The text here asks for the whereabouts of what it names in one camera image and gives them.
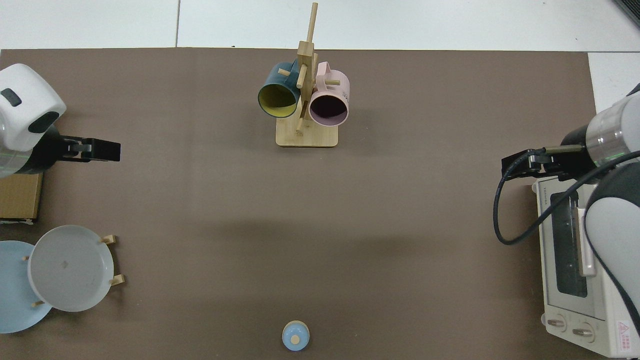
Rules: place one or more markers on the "wooden plate rack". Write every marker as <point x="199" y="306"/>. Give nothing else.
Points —
<point x="107" y="239"/>

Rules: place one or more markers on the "grey plate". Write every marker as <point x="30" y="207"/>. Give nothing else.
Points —
<point x="70" y="270"/>

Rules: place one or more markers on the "brown table cloth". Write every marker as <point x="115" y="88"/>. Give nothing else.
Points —
<point x="225" y="225"/>

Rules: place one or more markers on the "pale toaster oven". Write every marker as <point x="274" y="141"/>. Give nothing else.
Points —
<point x="565" y="300"/>

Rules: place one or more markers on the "light blue plate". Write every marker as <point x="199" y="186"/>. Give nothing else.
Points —
<point x="12" y="300"/>

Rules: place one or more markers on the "black flat object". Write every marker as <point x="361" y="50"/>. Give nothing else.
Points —
<point x="631" y="9"/>

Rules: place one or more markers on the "teal mug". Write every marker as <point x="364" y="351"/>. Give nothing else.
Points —
<point x="275" y="82"/>

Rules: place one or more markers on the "pink mug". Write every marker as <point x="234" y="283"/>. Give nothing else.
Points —
<point x="332" y="90"/>

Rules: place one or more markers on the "wooden mug stand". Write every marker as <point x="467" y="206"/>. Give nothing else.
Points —
<point x="307" y="136"/>

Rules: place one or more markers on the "small blue round thing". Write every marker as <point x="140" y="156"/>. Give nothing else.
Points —
<point x="295" y="336"/>

